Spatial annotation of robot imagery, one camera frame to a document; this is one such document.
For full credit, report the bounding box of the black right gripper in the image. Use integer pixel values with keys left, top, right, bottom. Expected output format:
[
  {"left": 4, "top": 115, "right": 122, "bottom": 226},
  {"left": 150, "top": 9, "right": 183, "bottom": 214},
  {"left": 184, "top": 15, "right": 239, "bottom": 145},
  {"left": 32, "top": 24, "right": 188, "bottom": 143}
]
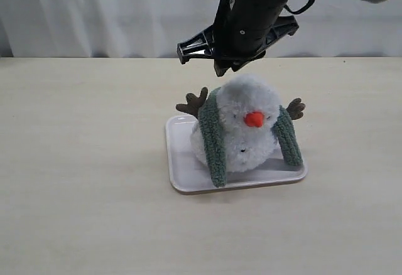
[{"left": 177, "top": 0, "right": 298, "bottom": 77}]

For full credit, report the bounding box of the white plush snowman toy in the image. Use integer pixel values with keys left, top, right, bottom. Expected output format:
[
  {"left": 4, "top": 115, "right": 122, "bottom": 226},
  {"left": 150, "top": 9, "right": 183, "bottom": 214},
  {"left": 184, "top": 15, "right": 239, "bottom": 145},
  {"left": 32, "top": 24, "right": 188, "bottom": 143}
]
[{"left": 175, "top": 73, "right": 307, "bottom": 173}]

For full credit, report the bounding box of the green fuzzy knitted scarf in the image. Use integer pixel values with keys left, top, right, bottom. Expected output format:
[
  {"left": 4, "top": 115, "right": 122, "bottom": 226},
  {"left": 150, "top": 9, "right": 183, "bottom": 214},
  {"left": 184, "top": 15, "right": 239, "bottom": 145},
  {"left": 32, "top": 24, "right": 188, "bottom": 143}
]
[{"left": 199, "top": 87, "right": 304, "bottom": 190}]

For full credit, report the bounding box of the white plastic tray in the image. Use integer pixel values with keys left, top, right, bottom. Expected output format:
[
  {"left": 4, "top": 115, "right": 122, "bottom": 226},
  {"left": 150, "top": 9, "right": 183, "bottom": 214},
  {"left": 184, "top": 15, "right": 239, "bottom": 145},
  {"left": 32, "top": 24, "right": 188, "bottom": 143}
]
[{"left": 165, "top": 114, "right": 308, "bottom": 195}]

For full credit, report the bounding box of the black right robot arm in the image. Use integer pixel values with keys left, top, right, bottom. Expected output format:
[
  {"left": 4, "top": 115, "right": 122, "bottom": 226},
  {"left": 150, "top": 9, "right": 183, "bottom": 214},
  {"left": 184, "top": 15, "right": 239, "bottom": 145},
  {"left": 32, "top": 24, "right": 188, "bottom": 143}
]
[{"left": 177, "top": 0, "right": 387, "bottom": 77}]

